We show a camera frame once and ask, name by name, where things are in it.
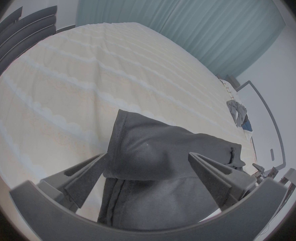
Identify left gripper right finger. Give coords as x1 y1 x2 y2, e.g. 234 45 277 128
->
188 152 257 211

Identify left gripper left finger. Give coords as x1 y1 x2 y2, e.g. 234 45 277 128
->
39 152 110 213

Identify white printed pillow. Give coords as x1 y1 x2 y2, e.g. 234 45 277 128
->
217 77 239 102

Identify bed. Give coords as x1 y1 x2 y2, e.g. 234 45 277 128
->
0 22 286 223

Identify grey bedside table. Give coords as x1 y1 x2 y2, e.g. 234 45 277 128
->
215 73 241 87

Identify black T-shirt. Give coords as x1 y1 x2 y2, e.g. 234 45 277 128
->
97 109 246 231

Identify grey garment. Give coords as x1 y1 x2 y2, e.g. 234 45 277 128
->
226 100 248 127

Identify blue-green curtain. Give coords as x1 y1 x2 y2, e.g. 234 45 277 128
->
163 0 286 78
75 0 192 34

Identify black chest of drawers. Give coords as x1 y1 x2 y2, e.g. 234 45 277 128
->
0 5 58 78

